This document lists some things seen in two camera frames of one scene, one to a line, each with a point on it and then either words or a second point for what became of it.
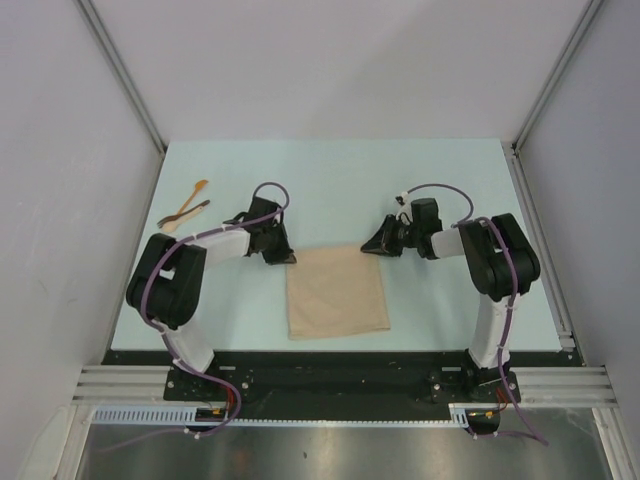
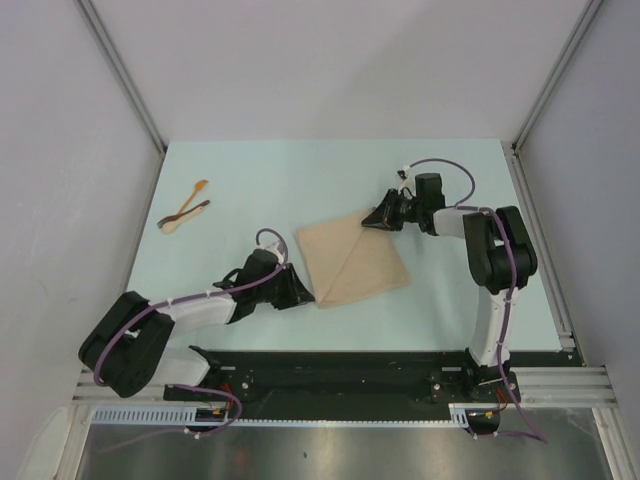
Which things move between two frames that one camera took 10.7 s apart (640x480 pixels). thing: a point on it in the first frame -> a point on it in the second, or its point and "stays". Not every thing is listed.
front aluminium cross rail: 564,386 stays
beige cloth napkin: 334,290 -> 348,260
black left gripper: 341,386 stays
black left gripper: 283,255 -> 300,294
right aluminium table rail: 567,336 stays
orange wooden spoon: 197,187 stays
